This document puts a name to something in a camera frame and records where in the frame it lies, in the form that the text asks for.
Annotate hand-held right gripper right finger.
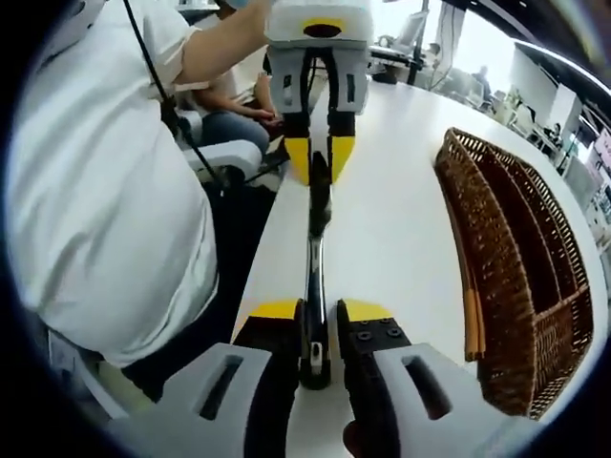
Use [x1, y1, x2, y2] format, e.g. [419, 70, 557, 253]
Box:
[336, 298, 531, 458]

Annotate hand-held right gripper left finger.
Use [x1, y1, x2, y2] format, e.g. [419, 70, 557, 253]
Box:
[107, 299, 306, 458]

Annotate steel knife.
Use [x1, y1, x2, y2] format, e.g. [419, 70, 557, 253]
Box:
[298, 142, 335, 391]

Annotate brown wicker storage tray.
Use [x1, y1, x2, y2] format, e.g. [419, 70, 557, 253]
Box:
[432, 127, 596, 421]

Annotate person's right hand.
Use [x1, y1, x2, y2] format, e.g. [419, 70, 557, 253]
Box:
[342, 419, 368, 458]

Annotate white office chair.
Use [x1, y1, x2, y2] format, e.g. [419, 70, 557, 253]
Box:
[176, 109, 268, 185]

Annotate person's dark trousers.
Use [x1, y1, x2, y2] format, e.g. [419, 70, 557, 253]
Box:
[118, 180, 283, 405]

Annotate wooden chopstick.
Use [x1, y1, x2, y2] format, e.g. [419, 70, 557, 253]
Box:
[465, 285, 479, 363]
[474, 288, 488, 362]

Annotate black stand pole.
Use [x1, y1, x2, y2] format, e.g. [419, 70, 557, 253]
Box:
[409, 0, 431, 88]

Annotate person's white shirt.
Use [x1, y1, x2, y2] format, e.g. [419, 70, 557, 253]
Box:
[7, 0, 221, 368]

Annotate pink hanging sign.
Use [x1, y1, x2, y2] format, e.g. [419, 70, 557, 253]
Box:
[590, 131, 611, 168]

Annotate black device cable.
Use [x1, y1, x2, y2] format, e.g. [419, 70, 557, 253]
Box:
[121, 0, 228, 199]

